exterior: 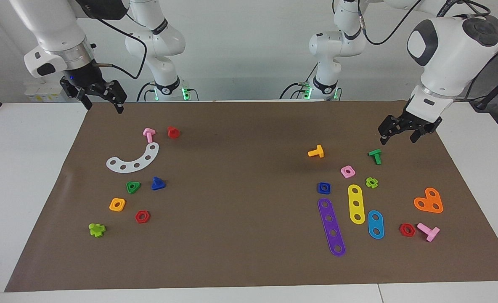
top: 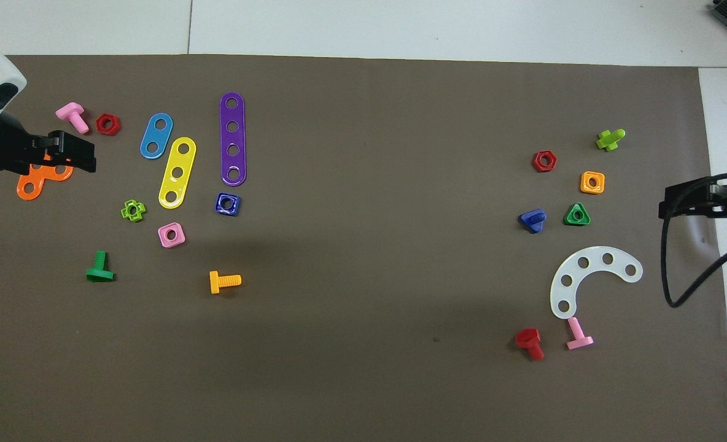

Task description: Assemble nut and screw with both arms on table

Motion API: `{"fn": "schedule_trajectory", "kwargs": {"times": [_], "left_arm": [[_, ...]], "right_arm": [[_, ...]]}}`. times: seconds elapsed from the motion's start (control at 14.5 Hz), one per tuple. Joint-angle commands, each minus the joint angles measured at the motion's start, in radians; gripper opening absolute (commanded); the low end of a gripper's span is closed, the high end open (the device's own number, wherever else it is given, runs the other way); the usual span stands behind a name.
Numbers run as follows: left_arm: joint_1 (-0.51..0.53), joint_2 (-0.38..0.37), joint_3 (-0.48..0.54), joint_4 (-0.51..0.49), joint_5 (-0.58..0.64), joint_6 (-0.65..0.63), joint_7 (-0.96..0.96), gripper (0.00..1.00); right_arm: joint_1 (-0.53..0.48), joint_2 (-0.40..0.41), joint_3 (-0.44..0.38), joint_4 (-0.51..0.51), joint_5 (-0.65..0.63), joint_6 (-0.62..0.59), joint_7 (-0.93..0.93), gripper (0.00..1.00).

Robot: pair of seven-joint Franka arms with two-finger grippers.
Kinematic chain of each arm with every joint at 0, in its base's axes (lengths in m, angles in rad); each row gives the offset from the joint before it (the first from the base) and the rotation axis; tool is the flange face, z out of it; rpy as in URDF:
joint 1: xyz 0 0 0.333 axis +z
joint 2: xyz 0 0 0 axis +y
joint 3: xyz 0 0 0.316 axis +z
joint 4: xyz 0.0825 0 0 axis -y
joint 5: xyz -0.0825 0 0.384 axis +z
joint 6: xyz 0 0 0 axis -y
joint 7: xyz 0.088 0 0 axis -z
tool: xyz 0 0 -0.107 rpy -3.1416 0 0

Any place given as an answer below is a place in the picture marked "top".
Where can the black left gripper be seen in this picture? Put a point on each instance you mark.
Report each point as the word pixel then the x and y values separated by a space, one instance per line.
pixel 4 138

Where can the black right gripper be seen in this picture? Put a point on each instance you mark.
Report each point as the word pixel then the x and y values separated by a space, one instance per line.
pixel 719 199

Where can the green plastic screw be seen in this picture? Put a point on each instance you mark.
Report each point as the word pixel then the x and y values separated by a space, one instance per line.
pixel 100 261

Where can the blue plastic screw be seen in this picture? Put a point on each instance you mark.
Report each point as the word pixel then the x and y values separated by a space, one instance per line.
pixel 530 219

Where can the blue square plastic nut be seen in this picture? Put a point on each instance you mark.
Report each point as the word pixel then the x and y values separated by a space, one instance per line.
pixel 219 209

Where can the pink plastic screw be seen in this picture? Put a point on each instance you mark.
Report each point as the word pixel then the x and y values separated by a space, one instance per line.
pixel 69 112
pixel 579 342

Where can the red hexagonal plastic nut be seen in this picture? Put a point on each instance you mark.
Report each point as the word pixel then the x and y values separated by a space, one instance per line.
pixel 99 123
pixel 536 161

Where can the lime green cross nut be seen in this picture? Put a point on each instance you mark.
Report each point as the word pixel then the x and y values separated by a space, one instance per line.
pixel 124 212

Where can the lime green cross screw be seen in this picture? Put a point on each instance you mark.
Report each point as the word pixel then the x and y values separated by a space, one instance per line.
pixel 609 141

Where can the orange square plastic nut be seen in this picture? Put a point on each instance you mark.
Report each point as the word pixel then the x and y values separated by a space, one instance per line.
pixel 584 182

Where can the pink square plastic nut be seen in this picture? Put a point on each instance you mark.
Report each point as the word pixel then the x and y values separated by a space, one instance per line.
pixel 163 228

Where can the green triangular plastic nut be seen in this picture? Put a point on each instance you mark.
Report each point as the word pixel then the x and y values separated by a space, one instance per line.
pixel 569 220

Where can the orange plastic screw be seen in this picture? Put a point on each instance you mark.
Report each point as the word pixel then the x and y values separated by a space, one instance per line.
pixel 216 282

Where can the red hexagonal plastic screw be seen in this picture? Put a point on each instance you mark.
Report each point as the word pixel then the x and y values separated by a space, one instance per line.
pixel 528 337

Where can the orange heart-shaped plastic plate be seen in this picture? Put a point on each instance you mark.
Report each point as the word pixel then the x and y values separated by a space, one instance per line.
pixel 43 179

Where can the blue two-hole plastic plate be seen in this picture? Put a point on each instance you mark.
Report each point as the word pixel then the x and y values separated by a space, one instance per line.
pixel 156 136

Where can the white curved five-hole plate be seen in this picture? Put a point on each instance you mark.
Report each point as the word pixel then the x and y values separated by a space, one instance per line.
pixel 595 259

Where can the yellow three-hole plastic plate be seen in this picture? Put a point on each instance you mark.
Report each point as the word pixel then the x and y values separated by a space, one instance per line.
pixel 180 161

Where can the purple four-hole plastic plate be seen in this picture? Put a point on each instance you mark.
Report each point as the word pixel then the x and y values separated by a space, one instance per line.
pixel 233 139

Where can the brown table mat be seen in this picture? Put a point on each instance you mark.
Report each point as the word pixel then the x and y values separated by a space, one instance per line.
pixel 363 368

